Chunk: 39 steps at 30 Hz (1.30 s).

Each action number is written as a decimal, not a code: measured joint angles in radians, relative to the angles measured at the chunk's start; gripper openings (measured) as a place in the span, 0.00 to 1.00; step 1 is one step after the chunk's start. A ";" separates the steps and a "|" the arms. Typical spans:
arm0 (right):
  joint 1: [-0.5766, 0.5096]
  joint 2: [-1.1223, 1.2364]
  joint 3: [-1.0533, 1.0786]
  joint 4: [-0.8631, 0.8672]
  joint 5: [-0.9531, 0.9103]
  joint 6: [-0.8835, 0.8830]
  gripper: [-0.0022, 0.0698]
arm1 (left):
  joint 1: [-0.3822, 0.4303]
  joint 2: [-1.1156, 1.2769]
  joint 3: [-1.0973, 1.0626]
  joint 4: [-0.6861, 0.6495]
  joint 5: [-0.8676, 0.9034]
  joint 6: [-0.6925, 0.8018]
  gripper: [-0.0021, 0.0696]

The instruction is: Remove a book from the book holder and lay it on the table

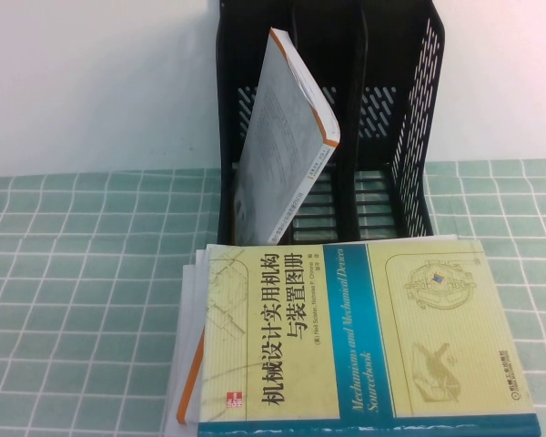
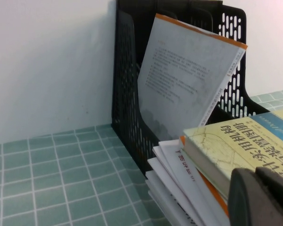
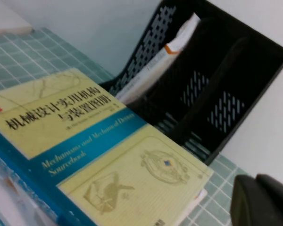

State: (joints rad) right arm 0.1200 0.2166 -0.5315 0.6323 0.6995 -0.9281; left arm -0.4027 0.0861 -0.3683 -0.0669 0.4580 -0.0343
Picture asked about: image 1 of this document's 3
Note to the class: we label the thin white book orange trim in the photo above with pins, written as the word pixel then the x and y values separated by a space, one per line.
pixel 282 136

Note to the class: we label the white ROS book orange edges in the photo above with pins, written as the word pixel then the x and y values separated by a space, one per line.
pixel 192 405

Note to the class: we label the black mesh book holder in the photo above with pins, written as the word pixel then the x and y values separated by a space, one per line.
pixel 391 45

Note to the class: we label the large white paper booklet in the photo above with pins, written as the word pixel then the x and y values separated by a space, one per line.
pixel 175 387

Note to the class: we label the yellow book with blue spine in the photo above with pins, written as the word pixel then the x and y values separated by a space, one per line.
pixel 346 341

